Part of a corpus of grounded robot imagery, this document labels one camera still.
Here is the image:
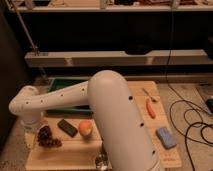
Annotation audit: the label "blue sponge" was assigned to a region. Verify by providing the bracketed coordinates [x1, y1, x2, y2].
[156, 127, 177, 149]

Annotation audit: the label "black rectangular block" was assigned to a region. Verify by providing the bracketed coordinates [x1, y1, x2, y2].
[57, 119, 78, 137]

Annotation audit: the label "metal diagonal rod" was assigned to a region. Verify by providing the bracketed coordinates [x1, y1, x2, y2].
[8, 0, 49, 83]

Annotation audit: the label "black cables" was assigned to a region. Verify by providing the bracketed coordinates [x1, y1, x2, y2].
[165, 0, 213, 171]

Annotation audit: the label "green plastic tray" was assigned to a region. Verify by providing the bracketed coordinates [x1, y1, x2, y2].
[48, 78, 91, 115]

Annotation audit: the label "orange peach fruit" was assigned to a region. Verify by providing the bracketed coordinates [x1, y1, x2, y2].
[78, 120, 93, 137]

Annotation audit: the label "metal cup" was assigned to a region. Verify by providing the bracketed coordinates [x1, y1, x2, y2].
[95, 153, 108, 171]

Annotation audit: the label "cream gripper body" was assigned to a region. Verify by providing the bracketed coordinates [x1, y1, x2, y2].
[21, 121, 44, 147]

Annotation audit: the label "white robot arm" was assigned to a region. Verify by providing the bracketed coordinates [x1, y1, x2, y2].
[9, 70, 165, 171]

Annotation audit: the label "dark grape bunch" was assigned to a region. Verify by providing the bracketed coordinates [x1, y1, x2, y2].
[37, 125, 62, 148]

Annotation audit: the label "orange carrot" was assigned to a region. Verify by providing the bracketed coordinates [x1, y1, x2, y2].
[146, 99, 156, 119]

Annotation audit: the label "white shelf beam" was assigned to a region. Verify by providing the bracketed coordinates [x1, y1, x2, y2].
[25, 49, 213, 68]

